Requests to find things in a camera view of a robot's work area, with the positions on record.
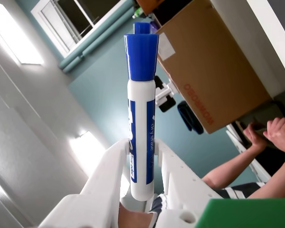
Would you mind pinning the large rectangular ceiling light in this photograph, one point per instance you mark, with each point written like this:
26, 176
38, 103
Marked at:
16, 35

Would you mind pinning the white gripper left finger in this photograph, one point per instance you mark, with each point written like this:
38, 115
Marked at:
99, 190

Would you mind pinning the white panel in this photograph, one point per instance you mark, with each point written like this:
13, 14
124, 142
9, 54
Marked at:
235, 137

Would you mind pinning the dark smartphone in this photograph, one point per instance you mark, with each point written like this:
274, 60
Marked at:
261, 131

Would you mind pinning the blue Expo dry-erase marker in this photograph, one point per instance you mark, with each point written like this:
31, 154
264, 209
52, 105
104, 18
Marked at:
141, 118

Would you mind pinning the small rectangular ceiling light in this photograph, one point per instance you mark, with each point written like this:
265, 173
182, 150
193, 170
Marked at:
85, 147

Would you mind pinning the white side desk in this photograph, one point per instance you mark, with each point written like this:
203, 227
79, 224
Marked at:
256, 42

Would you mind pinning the person's left hand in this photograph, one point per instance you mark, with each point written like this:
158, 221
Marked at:
255, 137

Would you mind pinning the grey cabinet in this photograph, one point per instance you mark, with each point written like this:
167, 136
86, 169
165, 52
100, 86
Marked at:
266, 111

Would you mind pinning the white device stand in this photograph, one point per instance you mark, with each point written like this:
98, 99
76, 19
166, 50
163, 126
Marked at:
165, 91

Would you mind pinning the purple object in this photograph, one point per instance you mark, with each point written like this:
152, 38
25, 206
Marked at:
153, 26

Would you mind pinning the person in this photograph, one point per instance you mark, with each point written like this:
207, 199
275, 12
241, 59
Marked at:
240, 191

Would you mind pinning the brown WOWROBO cardboard box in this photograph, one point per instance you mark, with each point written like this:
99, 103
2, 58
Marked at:
216, 71

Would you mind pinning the green bottle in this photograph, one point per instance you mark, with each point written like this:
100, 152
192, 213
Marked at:
137, 12

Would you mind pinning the white framed window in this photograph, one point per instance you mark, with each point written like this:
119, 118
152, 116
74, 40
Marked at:
61, 21

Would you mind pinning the dark blue cloth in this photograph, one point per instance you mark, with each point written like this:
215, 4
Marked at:
188, 116

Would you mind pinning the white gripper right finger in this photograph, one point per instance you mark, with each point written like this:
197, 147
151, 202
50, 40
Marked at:
183, 190

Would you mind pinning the person's right hand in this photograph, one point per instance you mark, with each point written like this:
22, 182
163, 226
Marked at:
281, 134

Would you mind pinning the brown wooden cabinet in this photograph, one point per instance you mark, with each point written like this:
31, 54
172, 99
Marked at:
149, 4

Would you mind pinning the black tablet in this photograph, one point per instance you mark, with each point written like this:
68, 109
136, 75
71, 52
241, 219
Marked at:
167, 105

